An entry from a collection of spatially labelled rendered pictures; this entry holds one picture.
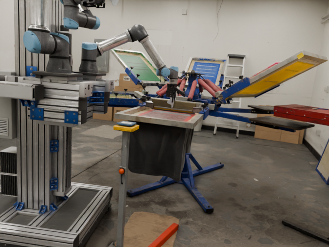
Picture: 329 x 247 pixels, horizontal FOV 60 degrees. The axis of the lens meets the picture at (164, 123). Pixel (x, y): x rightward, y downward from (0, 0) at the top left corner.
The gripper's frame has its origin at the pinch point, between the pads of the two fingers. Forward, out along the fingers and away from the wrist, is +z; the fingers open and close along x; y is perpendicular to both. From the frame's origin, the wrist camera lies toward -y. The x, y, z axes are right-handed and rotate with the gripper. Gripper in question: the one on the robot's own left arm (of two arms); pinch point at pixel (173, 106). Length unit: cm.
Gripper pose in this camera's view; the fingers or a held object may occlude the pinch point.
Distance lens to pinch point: 255.0
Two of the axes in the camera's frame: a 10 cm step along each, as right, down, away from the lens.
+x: -2.7, 1.6, -9.5
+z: -0.8, 9.8, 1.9
